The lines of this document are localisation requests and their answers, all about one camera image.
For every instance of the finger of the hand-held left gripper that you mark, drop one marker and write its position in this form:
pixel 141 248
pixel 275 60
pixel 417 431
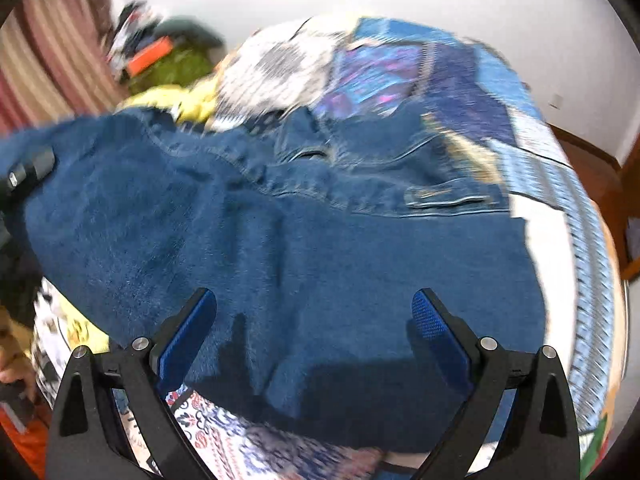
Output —
pixel 32 167

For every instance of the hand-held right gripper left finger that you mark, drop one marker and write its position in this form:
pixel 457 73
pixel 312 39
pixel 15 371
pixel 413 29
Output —
pixel 186 340

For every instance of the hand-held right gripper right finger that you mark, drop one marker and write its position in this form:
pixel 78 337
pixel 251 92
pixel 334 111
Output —
pixel 440 340

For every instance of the blue denim jacket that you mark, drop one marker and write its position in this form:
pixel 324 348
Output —
pixel 250 240

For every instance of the pile of clothes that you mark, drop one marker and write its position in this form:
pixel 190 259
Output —
pixel 132 30

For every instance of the person's left hand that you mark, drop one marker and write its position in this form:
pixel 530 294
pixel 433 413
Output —
pixel 15 375

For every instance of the cartoon printed bed sheet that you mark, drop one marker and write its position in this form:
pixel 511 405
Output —
pixel 60 330

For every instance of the striped red beige curtain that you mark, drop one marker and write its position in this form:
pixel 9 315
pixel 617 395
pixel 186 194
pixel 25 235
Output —
pixel 55 40

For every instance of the yellow cartoon blanket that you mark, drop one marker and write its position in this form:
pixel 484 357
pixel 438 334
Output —
pixel 160 97

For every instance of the orange box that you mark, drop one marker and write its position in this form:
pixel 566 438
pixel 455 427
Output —
pixel 150 56

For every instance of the green storage box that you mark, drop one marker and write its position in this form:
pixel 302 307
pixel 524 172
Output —
pixel 175 70

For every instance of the grey-green pillow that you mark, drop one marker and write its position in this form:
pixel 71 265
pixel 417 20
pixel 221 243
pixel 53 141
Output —
pixel 195 32

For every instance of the blue patchwork blanket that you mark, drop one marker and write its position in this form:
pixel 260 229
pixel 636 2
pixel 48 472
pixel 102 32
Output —
pixel 450 85

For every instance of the white wall socket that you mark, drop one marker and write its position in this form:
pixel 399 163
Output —
pixel 555 101

